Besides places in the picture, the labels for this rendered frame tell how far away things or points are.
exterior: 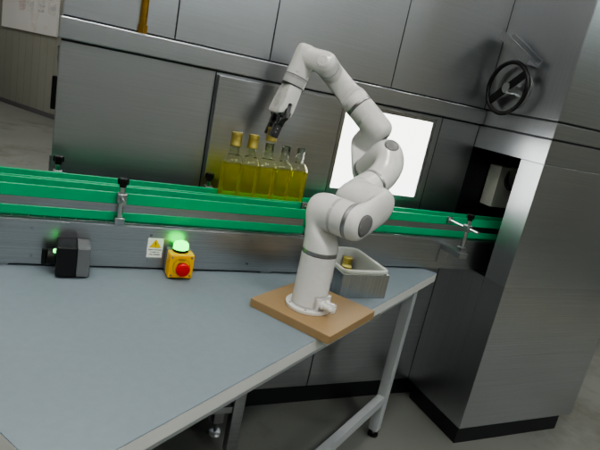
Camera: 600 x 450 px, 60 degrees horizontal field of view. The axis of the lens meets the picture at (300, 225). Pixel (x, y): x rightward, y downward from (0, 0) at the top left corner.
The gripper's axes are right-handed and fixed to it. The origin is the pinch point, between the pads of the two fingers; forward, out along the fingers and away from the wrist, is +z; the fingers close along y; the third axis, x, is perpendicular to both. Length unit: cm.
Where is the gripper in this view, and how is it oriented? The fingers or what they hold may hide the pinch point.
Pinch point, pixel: (272, 129)
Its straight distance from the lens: 170.7
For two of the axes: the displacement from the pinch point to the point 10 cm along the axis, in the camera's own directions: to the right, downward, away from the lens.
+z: -4.2, 9.0, 1.3
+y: 3.8, 3.1, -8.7
